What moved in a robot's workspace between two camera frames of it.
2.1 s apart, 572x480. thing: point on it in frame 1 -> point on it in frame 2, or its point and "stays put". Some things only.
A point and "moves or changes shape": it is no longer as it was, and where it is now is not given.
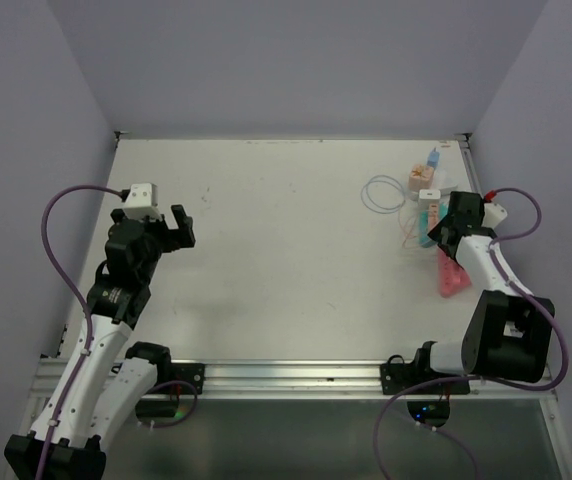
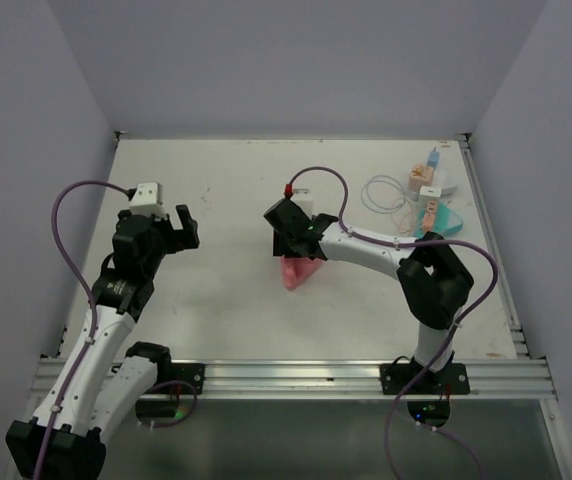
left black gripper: (173, 237) stays put
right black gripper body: (437, 232) -> (283, 245)
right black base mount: (398, 376) stays put
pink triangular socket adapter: (452, 277) moves or changes shape
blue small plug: (433, 159) stays put
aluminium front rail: (293, 379) stays put
